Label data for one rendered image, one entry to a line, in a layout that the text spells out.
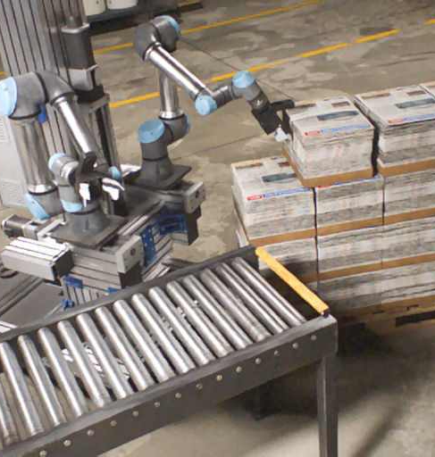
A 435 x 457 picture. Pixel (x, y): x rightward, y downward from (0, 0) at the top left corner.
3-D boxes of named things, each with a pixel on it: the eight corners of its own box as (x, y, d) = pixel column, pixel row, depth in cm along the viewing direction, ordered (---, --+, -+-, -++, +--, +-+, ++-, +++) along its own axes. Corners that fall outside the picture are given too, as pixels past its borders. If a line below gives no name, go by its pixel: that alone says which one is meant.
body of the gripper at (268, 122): (264, 129, 293) (248, 108, 287) (281, 117, 291) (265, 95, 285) (268, 137, 286) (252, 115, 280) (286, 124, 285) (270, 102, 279)
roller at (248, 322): (204, 281, 253) (213, 270, 252) (270, 354, 216) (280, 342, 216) (195, 276, 250) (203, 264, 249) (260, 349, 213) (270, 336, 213)
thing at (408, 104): (354, 96, 306) (354, 94, 305) (417, 86, 309) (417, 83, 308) (387, 128, 275) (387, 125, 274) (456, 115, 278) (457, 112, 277)
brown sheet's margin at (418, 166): (350, 142, 319) (350, 133, 317) (412, 131, 322) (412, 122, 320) (382, 177, 287) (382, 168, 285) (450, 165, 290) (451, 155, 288)
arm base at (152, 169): (134, 178, 313) (130, 157, 308) (153, 163, 324) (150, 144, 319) (163, 183, 306) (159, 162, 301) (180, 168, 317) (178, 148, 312)
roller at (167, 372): (126, 307, 242) (124, 295, 240) (181, 389, 205) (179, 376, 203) (112, 312, 240) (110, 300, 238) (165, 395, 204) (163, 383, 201)
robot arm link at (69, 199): (99, 204, 242) (93, 176, 236) (69, 216, 237) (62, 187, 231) (88, 196, 248) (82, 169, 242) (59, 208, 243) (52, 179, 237)
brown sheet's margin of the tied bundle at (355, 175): (294, 171, 299) (293, 162, 297) (359, 161, 302) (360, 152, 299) (304, 188, 285) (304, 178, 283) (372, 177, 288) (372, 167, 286)
